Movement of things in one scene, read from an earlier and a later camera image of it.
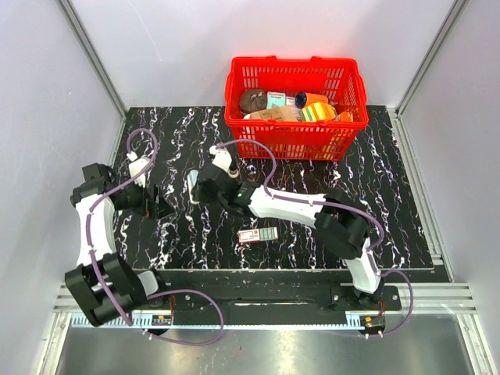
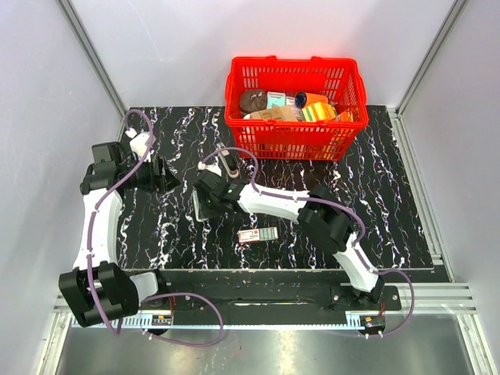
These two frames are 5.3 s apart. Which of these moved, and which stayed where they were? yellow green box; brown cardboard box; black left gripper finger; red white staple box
Moved: black left gripper finger
Stayed: yellow green box; brown cardboard box; red white staple box
